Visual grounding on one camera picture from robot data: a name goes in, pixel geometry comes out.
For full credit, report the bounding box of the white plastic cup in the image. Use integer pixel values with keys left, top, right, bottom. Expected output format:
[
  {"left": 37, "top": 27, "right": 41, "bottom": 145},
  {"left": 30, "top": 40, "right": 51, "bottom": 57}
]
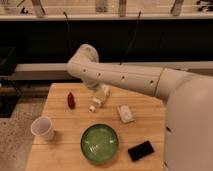
[{"left": 31, "top": 117, "right": 54, "bottom": 141}]

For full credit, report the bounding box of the right black hanging cable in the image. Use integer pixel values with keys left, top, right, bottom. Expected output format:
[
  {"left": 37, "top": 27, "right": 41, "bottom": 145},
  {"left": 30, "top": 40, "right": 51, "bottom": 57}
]
[{"left": 119, "top": 10, "right": 142, "bottom": 66}]

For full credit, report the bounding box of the black hanging cable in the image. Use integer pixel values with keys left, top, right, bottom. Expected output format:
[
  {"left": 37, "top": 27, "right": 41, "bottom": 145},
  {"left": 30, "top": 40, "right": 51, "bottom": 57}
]
[
  {"left": 63, "top": 11, "right": 75, "bottom": 61},
  {"left": 119, "top": 10, "right": 142, "bottom": 66}
]

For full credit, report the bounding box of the black smartphone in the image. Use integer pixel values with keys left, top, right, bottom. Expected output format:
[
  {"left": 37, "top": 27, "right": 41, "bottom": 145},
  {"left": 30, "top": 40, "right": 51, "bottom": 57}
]
[{"left": 128, "top": 141, "right": 154, "bottom": 162}]

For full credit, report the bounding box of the black equipment at left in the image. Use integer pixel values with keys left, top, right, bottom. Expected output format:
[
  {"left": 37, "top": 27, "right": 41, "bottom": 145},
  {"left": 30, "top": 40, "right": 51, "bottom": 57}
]
[{"left": 0, "top": 46, "right": 19, "bottom": 118}]

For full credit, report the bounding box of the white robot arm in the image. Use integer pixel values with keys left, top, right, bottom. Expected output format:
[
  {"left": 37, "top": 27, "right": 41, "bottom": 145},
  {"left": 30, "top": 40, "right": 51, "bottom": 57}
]
[{"left": 67, "top": 44, "right": 213, "bottom": 171}]

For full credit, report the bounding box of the left black hanging cable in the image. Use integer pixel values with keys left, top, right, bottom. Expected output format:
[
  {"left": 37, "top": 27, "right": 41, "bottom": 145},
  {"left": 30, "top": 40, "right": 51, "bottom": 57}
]
[{"left": 63, "top": 11, "right": 75, "bottom": 61}]

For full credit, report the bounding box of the clear plastic bottle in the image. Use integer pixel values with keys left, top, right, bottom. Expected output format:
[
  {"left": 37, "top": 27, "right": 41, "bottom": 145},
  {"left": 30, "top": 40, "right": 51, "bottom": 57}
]
[{"left": 89, "top": 84, "right": 110, "bottom": 112}]

